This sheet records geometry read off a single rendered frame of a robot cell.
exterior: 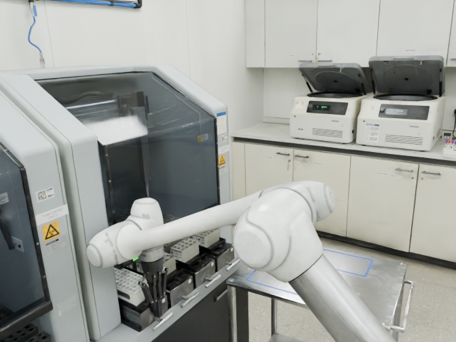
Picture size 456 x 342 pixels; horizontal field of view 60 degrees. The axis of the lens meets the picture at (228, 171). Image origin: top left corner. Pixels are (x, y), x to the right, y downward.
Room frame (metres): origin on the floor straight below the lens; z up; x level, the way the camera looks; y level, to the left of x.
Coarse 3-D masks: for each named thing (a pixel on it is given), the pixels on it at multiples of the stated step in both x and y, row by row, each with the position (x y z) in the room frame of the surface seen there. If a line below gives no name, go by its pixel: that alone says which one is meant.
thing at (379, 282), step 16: (336, 256) 1.50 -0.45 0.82; (352, 256) 1.50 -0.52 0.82; (368, 256) 1.49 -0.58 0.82; (240, 272) 1.41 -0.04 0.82; (256, 272) 1.40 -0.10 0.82; (352, 272) 1.38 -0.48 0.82; (368, 272) 1.37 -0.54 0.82; (384, 272) 1.37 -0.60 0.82; (400, 272) 1.37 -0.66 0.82; (240, 288) 1.32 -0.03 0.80; (256, 288) 1.29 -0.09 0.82; (272, 288) 1.29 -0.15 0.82; (288, 288) 1.28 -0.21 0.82; (352, 288) 1.27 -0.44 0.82; (368, 288) 1.26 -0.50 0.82; (384, 288) 1.26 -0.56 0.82; (400, 288) 1.26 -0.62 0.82; (272, 304) 1.71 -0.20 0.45; (304, 304) 1.19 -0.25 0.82; (368, 304) 1.17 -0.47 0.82; (384, 304) 1.17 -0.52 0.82; (400, 304) 1.41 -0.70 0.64; (272, 320) 1.71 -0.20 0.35; (384, 320) 1.09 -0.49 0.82; (272, 336) 1.68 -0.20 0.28
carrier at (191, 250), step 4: (196, 240) 1.58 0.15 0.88; (188, 244) 1.54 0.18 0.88; (192, 244) 1.54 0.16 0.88; (196, 244) 1.56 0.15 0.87; (184, 248) 1.51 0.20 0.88; (188, 248) 1.52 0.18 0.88; (192, 248) 1.54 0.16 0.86; (196, 248) 1.56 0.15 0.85; (180, 252) 1.48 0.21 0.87; (184, 252) 1.49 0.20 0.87; (188, 252) 1.51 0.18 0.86; (192, 252) 1.54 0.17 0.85; (196, 252) 1.56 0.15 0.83; (180, 256) 1.48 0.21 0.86; (184, 256) 1.49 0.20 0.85; (188, 256) 1.51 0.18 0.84; (192, 256) 1.53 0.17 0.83; (180, 260) 1.49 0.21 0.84; (184, 260) 1.49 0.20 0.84; (188, 260) 1.51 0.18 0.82
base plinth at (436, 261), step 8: (320, 232) 3.31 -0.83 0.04; (336, 240) 3.22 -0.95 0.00; (344, 240) 3.18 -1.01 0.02; (352, 240) 3.14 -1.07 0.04; (360, 240) 3.10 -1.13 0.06; (368, 248) 3.05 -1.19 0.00; (376, 248) 3.02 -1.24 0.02; (384, 248) 2.98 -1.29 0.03; (392, 248) 2.95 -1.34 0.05; (408, 256) 2.87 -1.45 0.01; (416, 256) 2.84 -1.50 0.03; (424, 256) 2.81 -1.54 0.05; (440, 264) 2.74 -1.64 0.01; (448, 264) 2.71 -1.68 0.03
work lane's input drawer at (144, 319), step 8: (120, 304) 1.24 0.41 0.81; (128, 304) 1.23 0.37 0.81; (144, 304) 1.22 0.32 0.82; (120, 312) 1.24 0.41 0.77; (128, 312) 1.21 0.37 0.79; (136, 312) 1.19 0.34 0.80; (144, 312) 1.19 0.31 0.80; (152, 312) 1.22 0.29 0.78; (136, 320) 1.19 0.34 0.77; (144, 320) 1.19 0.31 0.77; (152, 320) 1.22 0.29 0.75; (160, 320) 1.21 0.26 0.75; (144, 328) 1.19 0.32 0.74; (152, 328) 1.17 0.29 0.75
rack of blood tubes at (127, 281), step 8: (120, 272) 1.36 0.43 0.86; (128, 272) 1.37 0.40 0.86; (120, 280) 1.31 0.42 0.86; (128, 280) 1.32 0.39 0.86; (136, 280) 1.31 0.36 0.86; (120, 288) 1.26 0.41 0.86; (128, 288) 1.25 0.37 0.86; (136, 288) 1.26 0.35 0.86; (120, 296) 1.26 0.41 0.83; (128, 296) 1.29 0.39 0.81; (136, 296) 1.22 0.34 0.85; (144, 296) 1.25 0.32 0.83; (136, 304) 1.22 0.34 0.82
